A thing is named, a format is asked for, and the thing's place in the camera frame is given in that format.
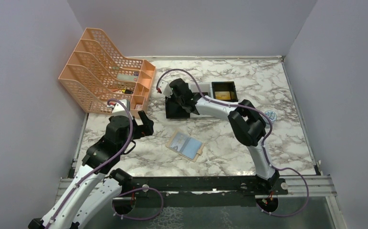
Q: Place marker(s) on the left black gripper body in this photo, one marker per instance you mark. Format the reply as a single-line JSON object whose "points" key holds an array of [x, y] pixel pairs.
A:
{"points": [[141, 130]]}

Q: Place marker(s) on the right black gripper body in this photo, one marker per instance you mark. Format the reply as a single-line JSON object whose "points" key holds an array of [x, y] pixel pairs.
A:
{"points": [[181, 102]]}

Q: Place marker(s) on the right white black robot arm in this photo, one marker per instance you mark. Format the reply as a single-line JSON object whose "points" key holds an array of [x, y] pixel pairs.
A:
{"points": [[247, 124]]}

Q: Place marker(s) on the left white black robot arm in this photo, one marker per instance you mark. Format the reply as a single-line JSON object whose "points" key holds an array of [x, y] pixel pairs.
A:
{"points": [[96, 183]]}

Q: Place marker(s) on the gold card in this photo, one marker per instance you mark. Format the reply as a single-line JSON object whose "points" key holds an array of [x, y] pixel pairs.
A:
{"points": [[223, 95]]}

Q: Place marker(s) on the black left tray bin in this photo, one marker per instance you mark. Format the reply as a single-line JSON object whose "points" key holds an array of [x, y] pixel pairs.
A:
{"points": [[173, 110]]}

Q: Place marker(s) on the black tray bin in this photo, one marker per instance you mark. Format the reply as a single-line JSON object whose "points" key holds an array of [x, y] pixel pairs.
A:
{"points": [[173, 110], [225, 86]]}

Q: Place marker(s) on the white middle tray bin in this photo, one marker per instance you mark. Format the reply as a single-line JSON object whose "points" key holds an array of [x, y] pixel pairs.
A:
{"points": [[206, 89]]}

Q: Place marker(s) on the black right tray bin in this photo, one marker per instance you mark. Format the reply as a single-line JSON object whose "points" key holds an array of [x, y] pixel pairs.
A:
{"points": [[225, 86]]}

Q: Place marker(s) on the items in organizer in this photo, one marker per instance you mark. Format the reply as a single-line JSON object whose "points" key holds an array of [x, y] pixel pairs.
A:
{"points": [[117, 81]]}

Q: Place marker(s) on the peach plastic file organizer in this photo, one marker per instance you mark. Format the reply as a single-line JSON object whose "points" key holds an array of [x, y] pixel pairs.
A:
{"points": [[97, 71]]}

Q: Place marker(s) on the blue white round tin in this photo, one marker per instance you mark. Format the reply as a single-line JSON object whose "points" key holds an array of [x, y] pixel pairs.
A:
{"points": [[271, 115]]}

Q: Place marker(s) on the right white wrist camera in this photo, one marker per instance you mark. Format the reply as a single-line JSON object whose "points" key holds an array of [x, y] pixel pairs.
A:
{"points": [[165, 89]]}

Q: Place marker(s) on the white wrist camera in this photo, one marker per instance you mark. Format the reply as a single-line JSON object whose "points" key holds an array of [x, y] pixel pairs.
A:
{"points": [[165, 89], [119, 109]]}

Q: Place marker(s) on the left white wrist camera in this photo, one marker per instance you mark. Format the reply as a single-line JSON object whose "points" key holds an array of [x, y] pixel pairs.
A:
{"points": [[119, 109]]}

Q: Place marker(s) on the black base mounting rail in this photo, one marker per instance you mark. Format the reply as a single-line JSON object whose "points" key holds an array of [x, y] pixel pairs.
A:
{"points": [[186, 192]]}

